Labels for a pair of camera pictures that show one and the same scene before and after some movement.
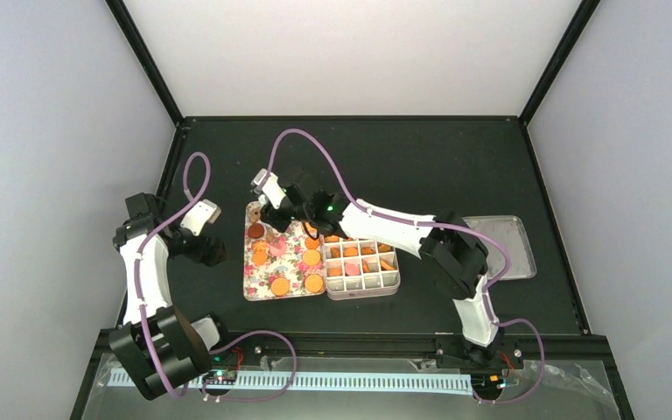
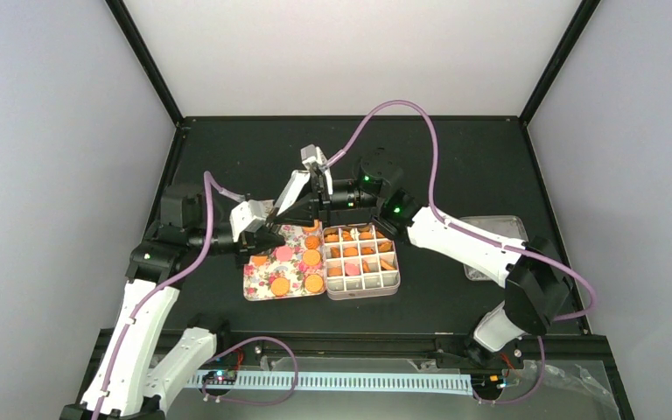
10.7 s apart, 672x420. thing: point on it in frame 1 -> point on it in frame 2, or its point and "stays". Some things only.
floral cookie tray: [280, 264] stays
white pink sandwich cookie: [352, 269] stays
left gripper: [211, 253] -> [248, 242]
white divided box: [357, 269] stays
